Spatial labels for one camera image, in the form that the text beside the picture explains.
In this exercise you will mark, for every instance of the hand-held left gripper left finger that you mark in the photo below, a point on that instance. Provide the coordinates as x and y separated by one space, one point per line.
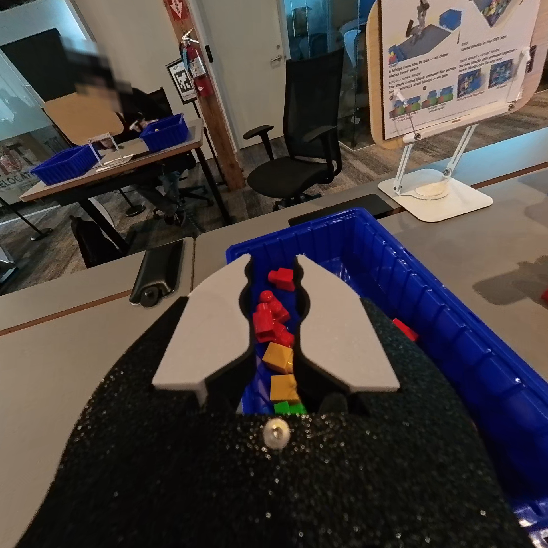
205 334

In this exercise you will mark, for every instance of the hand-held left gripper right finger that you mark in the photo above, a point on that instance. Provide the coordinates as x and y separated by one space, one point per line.
342 334

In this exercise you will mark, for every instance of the blue plastic bin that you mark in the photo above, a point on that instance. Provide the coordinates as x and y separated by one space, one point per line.
64 165
165 132
428 299

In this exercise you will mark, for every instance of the black desk hatch with knob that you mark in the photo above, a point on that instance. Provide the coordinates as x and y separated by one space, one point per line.
158 269

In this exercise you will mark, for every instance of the flat black desk cover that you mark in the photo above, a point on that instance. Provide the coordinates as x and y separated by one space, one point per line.
342 207

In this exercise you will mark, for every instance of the black stanchion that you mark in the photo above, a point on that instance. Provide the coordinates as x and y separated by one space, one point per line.
135 210

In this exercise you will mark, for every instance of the black backpack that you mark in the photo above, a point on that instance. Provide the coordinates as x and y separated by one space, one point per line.
96 242

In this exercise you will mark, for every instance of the black mesh office chair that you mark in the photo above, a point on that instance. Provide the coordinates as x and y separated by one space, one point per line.
299 171

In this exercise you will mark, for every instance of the white poster stand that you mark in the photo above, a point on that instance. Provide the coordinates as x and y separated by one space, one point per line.
454 201

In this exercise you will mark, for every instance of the brown edged office desk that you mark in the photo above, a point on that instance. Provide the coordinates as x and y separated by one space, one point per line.
150 157

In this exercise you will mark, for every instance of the wooden pillar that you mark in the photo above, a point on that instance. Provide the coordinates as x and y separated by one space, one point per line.
218 128

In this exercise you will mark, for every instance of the clear acrylic stand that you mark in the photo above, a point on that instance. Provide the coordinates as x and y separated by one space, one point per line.
107 150

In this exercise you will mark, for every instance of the instruction poster on white stand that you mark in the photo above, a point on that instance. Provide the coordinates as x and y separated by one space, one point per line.
374 107

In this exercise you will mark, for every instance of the tan cardboard panel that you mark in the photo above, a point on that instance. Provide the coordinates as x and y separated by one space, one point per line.
81 117

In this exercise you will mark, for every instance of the black white marker sign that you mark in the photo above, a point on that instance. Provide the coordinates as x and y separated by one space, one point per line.
183 81

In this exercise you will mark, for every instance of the red fire extinguisher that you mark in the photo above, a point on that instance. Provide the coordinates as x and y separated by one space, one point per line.
197 64

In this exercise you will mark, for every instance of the white door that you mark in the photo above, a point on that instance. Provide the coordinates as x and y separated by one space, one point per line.
244 64

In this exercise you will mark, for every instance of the printed instruction poster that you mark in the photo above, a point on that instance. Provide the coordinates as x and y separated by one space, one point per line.
449 64

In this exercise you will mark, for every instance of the red arrow sign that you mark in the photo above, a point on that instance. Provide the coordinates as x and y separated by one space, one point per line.
179 9

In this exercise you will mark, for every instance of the black wall panel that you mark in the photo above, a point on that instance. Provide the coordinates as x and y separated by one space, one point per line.
34 64

